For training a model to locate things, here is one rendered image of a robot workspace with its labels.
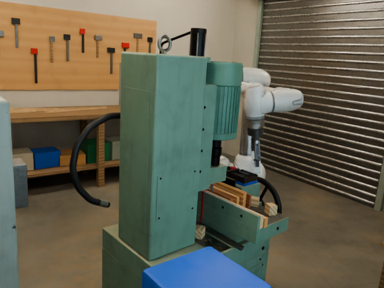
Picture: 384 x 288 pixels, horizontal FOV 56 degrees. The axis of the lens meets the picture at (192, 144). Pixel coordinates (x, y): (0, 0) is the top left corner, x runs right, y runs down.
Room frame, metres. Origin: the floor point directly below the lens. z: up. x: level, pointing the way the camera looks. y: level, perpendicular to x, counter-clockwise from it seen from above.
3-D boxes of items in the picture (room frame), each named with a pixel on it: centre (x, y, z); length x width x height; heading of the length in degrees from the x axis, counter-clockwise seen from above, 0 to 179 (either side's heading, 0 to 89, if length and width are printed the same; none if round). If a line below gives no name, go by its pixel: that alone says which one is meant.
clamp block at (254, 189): (1.64, -0.24, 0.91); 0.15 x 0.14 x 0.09; 42
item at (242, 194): (1.53, -0.18, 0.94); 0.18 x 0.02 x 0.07; 42
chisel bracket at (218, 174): (1.50, -0.08, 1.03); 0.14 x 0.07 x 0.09; 132
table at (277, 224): (1.58, -0.18, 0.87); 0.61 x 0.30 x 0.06; 42
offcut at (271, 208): (1.42, -0.35, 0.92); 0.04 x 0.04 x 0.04; 21
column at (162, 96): (1.31, 0.12, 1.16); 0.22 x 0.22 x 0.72; 42
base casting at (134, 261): (1.43, -0.01, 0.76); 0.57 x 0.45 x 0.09; 132
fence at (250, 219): (1.49, -0.07, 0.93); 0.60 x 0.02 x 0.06; 42
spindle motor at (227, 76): (1.51, -0.10, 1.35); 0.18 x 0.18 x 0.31
